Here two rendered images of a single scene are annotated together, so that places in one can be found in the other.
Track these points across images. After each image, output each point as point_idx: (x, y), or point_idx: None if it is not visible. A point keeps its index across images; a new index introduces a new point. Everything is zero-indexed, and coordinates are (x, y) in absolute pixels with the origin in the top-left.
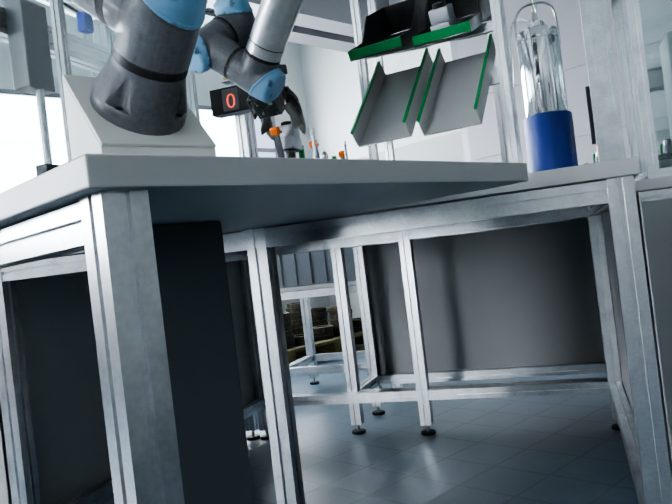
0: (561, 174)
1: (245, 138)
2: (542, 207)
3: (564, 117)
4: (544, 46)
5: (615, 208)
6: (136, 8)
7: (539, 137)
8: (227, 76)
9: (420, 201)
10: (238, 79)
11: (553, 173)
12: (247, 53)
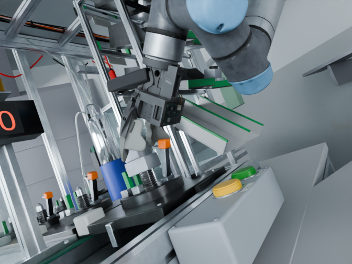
0: (325, 151)
1: (19, 176)
2: (327, 169)
3: None
4: (109, 124)
5: (331, 165)
6: None
7: (120, 172)
8: (244, 49)
9: (321, 175)
10: (256, 56)
11: (324, 151)
12: (263, 31)
